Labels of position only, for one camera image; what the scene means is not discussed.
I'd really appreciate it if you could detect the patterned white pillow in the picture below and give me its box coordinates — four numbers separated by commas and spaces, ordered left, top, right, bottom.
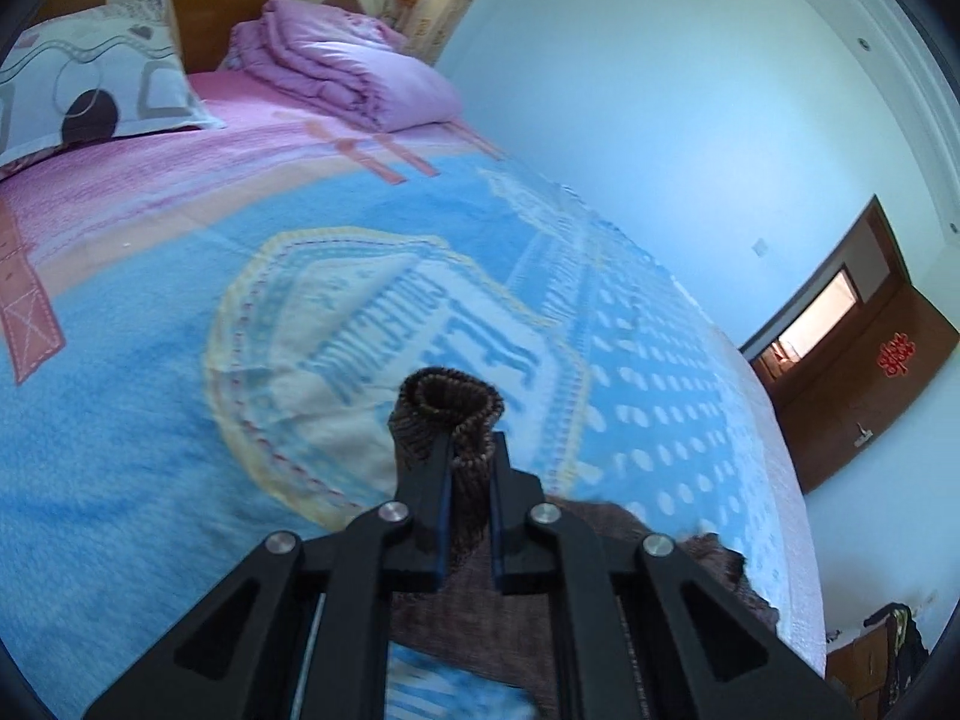
0, 0, 226, 175

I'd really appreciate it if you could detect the brown wooden cabinet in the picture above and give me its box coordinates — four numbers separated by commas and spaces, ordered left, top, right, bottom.
825, 619, 901, 720

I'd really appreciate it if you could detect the printed blue pink blanket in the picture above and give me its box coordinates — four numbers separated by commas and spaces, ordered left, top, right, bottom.
0, 116, 827, 720

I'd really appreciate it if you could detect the brown wooden door frame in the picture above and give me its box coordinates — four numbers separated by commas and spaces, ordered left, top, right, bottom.
739, 195, 912, 361

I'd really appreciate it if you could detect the pile of dark clothes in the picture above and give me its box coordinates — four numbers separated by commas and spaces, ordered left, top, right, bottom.
862, 600, 931, 713

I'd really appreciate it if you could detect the cream and wooden headboard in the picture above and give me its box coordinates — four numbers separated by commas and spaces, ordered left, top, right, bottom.
30, 0, 410, 76

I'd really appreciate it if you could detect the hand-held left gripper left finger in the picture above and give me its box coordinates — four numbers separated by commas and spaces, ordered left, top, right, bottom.
82, 435, 458, 720

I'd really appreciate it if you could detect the yellow patterned curtain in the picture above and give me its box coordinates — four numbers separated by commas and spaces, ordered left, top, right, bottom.
379, 0, 500, 68

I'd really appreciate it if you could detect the brown knit sweater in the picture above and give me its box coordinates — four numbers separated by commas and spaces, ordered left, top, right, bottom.
386, 366, 782, 698

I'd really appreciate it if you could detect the folded purple quilt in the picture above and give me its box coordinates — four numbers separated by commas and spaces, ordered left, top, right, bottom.
217, 0, 464, 134

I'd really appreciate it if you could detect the pink bed sheet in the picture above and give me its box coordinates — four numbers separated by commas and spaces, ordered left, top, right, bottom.
186, 69, 316, 128

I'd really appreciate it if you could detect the red paper door decoration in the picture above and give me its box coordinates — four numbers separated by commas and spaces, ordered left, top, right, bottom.
876, 337, 917, 380

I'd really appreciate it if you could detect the brown wooden door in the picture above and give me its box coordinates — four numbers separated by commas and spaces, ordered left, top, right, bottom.
772, 281, 960, 496

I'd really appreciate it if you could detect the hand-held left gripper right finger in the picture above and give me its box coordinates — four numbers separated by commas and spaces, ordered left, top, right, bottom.
487, 431, 860, 720

